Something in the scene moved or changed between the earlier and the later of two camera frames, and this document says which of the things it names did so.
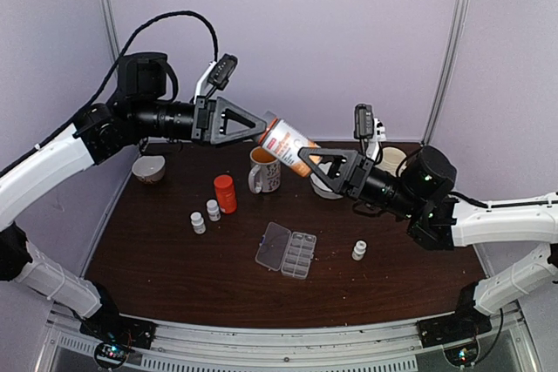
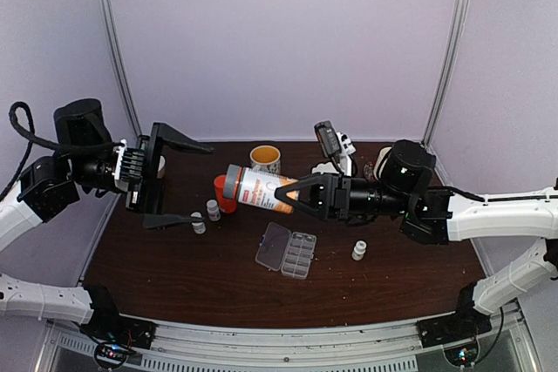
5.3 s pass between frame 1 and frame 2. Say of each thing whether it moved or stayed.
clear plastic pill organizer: stayed
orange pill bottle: stayed
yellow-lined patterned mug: stayed
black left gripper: moved
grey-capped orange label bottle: moved
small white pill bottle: stayed
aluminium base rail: stayed
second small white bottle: stayed
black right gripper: moved
